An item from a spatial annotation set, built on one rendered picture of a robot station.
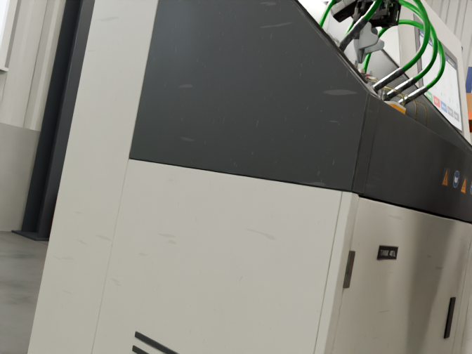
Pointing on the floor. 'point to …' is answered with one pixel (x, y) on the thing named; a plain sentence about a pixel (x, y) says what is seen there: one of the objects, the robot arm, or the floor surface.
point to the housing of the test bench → (93, 177)
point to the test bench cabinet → (226, 265)
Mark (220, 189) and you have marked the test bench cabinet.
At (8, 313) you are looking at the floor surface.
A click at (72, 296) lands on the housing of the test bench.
